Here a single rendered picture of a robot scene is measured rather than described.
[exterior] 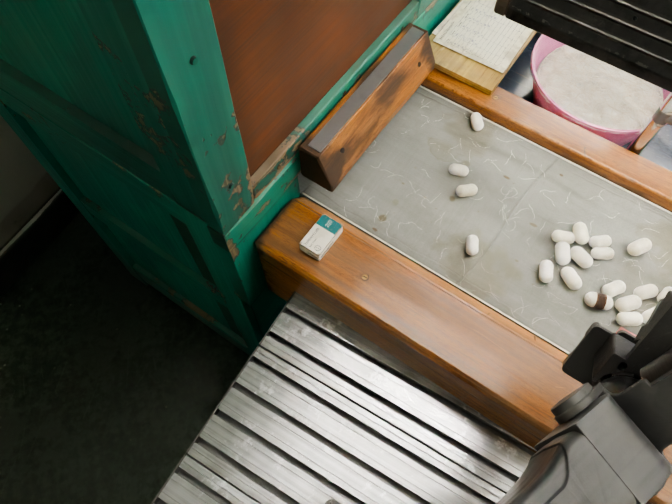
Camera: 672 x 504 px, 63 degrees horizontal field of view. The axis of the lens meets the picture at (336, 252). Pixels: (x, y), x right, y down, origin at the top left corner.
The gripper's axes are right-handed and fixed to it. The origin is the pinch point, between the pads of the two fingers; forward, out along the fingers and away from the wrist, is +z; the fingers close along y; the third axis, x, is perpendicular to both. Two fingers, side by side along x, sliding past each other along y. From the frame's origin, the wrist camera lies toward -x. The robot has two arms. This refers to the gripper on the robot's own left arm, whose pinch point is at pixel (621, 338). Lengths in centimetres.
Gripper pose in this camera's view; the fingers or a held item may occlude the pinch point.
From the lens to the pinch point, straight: 72.9
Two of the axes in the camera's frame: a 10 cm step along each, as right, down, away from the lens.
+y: -8.2, -5.1, 2.5
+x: -3.7, 8.1, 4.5
